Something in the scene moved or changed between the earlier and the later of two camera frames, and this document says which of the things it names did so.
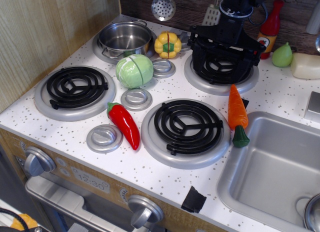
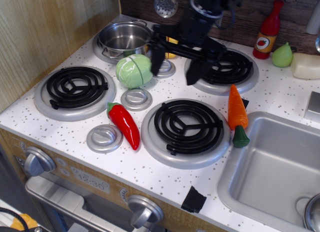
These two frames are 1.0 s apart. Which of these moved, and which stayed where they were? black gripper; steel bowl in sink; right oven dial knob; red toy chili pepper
Moved: black gripper
Stayed: red toy chili pepper; steel bowl in sink; right oven dial knob
